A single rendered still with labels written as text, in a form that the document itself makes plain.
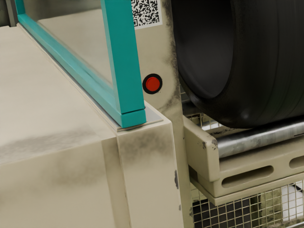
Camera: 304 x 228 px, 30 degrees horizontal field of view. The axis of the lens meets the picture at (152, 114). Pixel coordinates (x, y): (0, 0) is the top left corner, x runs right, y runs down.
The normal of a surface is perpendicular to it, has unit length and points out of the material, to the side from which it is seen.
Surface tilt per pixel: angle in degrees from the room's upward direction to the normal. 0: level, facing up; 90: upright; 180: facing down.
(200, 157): 90
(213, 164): 90
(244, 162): 0
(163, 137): 90
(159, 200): 90
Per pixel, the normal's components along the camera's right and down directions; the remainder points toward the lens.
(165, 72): 0.35, 0.29
